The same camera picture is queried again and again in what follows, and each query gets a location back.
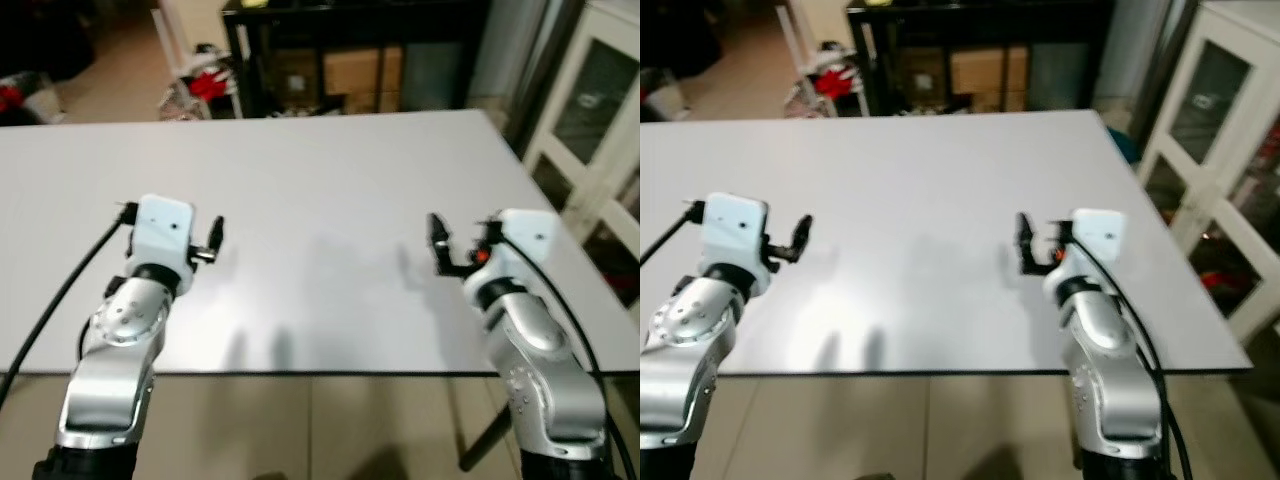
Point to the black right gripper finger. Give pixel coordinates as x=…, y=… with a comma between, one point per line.
x=1024, y=235
x=438, y=235

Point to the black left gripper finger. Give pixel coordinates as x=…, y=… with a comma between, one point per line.
x=216, y=232
x=802, y=232

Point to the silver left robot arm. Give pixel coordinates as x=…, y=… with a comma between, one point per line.
x=110, y=340
x=680, y=330

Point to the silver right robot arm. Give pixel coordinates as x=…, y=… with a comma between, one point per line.
x=540, y=360
x=1105, y=350

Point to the red decoration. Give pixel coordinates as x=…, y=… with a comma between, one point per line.
x=210, y=85
x=833, y=82

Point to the white glass-door cabinet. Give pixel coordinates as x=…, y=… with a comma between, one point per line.
x=1195, y=160
x=575, y=140

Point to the dark table leg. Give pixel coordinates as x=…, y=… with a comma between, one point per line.
x=485, y=435

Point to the brown cardboard box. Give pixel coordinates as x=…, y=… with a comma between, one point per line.
x=988, y=70
x=360, y=72

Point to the grey curtain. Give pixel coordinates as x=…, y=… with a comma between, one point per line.
x=510, y=60
x=1130, y=50

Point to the white rack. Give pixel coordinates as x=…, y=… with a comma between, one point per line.
x=805, y=40
x=182, y=40

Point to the black shelf unit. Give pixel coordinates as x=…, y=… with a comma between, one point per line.
x=300, y=25
x=930, y=25

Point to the black bag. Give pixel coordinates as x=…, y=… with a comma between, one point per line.
x=40, y=35
x=675, y=35

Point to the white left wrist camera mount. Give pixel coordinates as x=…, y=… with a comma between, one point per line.
x=160, y=230
x=735, y=225

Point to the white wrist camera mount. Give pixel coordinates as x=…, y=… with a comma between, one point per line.
x=1100, y=235
x=525, y=240
x=160, y=230
x=735, y=225

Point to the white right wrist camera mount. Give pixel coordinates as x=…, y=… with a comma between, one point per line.
x=1100, y=235
x=525, y=240

